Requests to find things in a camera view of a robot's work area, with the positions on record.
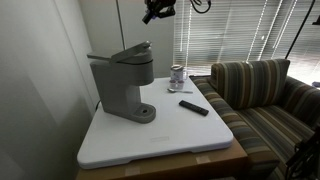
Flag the striped fabric couch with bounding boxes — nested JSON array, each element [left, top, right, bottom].
[[189, 59, 320, 180]]

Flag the black remote control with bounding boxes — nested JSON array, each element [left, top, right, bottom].
[[178, 99, 210, 117]]

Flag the white table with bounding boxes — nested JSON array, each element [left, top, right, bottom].
[[75, 136, 250, 180]]

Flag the black metal stand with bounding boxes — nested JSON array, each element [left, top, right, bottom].
[[284, 126, 320, 180]]

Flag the striped couch cushion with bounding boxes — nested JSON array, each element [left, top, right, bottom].
[[210, 58, 291, 110]]

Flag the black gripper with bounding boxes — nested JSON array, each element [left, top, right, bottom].
[[142, 0, 177, 25]]

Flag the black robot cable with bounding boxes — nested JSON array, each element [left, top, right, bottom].
[[189, 0, 212, 15]]

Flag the gray single-serve coffee machine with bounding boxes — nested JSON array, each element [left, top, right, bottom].
[[87, 40, 157, 125]]

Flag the black tripod pole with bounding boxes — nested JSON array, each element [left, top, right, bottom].
[[284, 0, 316, 60]]

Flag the metal spoon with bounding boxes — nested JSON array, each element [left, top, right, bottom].
[[166, 87, 194, 95]]

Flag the thin metal pole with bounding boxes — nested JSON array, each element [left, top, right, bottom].
[[115, 0, 127, 51]]

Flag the white window blinds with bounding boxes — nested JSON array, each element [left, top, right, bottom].
[[173, 0, 320, 85]]

